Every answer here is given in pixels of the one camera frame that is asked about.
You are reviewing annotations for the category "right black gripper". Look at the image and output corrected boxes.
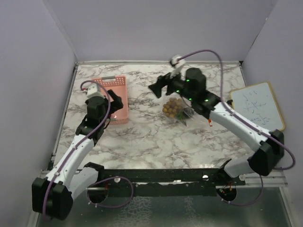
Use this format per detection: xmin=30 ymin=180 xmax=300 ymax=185
xmin=147 ymin=67 xmax=193 ymax=102

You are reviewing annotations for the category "clear orange zip bag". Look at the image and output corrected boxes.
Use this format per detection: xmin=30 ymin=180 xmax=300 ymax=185
xmin=162 ymin=96 xmax=213 ymax=127

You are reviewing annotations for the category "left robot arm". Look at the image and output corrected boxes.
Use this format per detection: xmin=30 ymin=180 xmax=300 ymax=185
xmin=32 ymin=90 xmax=124 ymax=220

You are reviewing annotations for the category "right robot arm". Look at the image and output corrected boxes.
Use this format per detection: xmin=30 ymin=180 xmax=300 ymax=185
xmin=148 ymin=68 xmax=284 ymax=185

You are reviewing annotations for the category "brown fake grape bunch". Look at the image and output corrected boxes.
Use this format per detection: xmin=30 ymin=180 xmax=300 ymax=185
xmin=162 ymin=97 xmax=185 ymax=119

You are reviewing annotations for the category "pink plastic basket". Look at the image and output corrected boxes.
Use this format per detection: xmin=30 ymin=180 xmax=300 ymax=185
xmin=89 ymin=75 xmax=129 ymax=125

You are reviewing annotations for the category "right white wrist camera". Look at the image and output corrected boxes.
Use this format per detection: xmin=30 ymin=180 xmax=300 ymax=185
xmin=169 ymin=55 xmax=186 ymax=77

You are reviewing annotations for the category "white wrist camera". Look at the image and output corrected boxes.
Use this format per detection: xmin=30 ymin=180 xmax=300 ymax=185
xmin=82 ymin=84 xmax=105 ymax=99
xmin=169 ymin=55 xmax=186 ymax=77

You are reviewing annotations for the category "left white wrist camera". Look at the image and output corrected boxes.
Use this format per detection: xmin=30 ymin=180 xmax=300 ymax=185
xmin=82 ymin=84 xmax=105 ymax=99

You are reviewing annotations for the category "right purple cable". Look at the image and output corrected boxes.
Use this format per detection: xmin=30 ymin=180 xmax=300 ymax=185
xmin=177 ymin=49 xmax=296 ymax=170

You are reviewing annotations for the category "purple cable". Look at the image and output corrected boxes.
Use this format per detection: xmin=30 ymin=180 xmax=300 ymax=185
xmin=177 ymin=49 xmax=296 ymax=170
xmin=42 ymin=80 xmax=112 ymax=220

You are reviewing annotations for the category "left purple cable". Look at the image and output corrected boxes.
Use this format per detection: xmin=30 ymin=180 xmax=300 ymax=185
xmin=42 ymin=80 xmax=112 ymax=220

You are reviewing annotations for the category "small whiteboard yellow frame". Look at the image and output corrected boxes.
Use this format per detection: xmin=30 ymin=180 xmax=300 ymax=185
xmin=230 ymin=82 xmax=285 ymax=131

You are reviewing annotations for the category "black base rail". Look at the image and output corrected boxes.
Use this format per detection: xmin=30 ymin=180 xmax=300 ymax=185
xmin=86 ymin=163 xmax=245 ymax=201

